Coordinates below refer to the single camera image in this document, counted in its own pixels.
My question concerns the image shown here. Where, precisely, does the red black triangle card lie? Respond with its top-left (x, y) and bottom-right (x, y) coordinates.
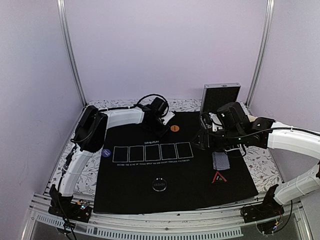
top-left (211, 171), bottom-right (227, 184)

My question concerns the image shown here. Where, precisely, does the purple small blind button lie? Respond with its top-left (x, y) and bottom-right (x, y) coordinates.
top-left (101, 148), bottom-right (112, 158)

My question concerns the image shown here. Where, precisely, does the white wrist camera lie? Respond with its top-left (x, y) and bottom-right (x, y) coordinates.
top-left (161, 111), bottom-right (175, 125)
top-left (208, 112), bottom-right (223, 132)

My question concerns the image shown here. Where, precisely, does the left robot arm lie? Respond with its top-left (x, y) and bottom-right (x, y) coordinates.
top-left (49, 94), bottom-right (175, 217)

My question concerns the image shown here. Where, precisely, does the left aluminium frame post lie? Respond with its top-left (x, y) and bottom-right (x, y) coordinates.
top-left (56, 0), bottom-right (87, 107)

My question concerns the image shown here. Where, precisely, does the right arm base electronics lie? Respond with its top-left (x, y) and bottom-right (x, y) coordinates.
top-left (240, 202), bottom-right (285, 235)

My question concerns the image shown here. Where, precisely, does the front aluminium rail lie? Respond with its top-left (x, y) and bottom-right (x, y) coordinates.
top-left (22, 194), bottom-right (315, 240)

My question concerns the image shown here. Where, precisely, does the orange big blind button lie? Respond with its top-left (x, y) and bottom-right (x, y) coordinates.
top-left (170, 125), bottom-right (180, 132)

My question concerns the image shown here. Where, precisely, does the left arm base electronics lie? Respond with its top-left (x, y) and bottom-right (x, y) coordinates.
top-left (48, 192), bottom-right (93, 223)

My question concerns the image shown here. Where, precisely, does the blue playing card deck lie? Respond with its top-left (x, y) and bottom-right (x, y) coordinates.
top-left (212, 152), bottom-right (230, 171)

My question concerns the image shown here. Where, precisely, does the black poker mat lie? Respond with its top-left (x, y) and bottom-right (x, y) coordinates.
top-left (93, 112), bottom-right (258, 215)

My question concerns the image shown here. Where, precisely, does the right aluminium frame post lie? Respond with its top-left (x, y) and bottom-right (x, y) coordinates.
top-left (245, 0), bottom-right (275, 108)

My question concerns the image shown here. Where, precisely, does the aluminium poker chip case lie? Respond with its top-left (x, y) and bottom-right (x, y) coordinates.
top-left (200, 82), bottom-right (241, 114)

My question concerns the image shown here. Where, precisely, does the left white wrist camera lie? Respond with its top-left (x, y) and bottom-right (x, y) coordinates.
top-left (161, 111), bottom-right (175, 125)

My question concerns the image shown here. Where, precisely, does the clear dealer button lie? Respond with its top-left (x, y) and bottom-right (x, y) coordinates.
top-left (151, 177), bottom-right (167, 192)

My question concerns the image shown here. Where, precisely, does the aluminium frame post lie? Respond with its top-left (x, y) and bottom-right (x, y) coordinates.
top-left (245, 0), bottom-right (275, 108)
top-left (56, 0), bottom-right (87, 107)

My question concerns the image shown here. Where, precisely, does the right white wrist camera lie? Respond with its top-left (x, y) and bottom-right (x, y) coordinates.
top-left (208, 112), bottom-right (223, 132)

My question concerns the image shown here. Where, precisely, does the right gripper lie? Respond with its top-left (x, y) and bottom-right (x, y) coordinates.
top-left (190, 127), bottom-right (244, 152)

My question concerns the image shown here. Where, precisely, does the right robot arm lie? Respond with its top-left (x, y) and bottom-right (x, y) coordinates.
top-left (191, 102), bottom-right (320, 222)

